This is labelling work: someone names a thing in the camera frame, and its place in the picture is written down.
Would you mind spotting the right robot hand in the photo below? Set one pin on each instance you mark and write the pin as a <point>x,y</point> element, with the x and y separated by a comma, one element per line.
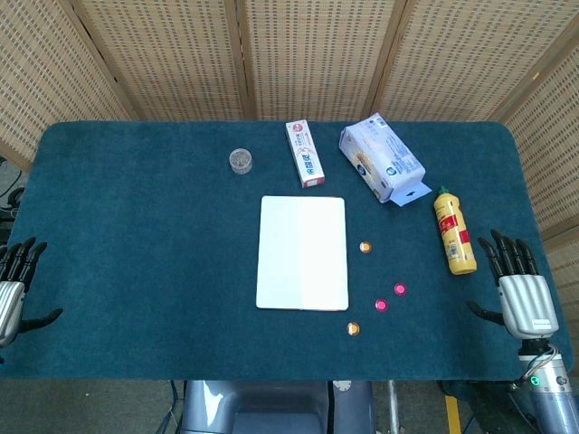
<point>527,300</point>

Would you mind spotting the woven bamboo folding screen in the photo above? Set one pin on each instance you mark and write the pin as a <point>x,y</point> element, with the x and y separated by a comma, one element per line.
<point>316,54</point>

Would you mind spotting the white rectangular magnetic board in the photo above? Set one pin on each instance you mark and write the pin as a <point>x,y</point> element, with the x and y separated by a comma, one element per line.
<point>300,253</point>

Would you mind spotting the pink disc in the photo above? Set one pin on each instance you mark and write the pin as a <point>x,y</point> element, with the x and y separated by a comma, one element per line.
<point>381,305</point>
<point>400,289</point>

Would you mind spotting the grey robot torso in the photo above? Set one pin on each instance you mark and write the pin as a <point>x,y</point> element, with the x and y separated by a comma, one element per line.
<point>253,407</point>

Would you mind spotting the pale blue tissue pack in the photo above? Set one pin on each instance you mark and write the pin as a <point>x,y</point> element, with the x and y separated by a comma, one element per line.
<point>384,153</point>

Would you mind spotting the yellow mustard squeeze bottle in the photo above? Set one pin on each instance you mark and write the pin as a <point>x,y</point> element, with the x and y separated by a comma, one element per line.
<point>454,235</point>

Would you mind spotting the small clear round jar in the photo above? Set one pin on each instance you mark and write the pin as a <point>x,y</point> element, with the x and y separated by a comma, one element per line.
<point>240,162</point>

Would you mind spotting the teal table cloth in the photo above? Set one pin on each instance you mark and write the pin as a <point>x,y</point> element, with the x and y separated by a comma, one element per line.
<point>135,248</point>

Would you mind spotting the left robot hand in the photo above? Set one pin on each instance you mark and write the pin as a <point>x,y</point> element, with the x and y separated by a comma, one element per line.
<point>9,303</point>

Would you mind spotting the white red toothpaste box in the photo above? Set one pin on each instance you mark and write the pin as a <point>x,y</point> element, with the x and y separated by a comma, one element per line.
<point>305,156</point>

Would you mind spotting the metal table leg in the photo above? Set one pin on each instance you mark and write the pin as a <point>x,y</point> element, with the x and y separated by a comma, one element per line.
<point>393,407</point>

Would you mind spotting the orange disc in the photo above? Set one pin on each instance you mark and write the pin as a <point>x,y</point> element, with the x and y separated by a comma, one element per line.
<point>365,247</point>
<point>353,328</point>

